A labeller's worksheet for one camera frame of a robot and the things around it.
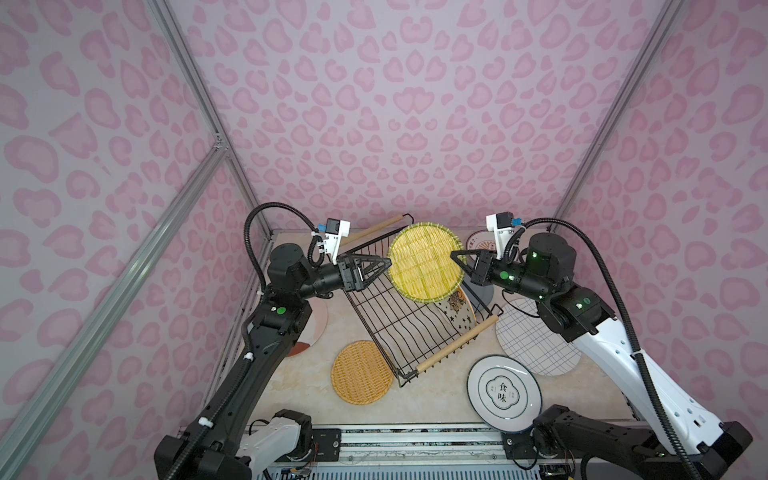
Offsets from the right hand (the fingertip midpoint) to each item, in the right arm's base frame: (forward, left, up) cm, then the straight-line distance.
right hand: (453, 255), depth 62 cm
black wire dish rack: (-1, +7, -35) cm, 36 cm away
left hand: (-2, +14, 0) cm, 14 cm away
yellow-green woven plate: (+1, +7, -5) cm, 8 cm away
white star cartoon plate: (+4, -5, -33) cm, 33 cm away
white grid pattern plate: (-1, -27, -38) cm, 47 cm away
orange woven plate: (-12, +22, -38) cm, 45 cm away
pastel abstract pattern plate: (+2, +38, -39) cm, 55 cm away
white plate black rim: (-16, -17, -38) cm, 45 cm away
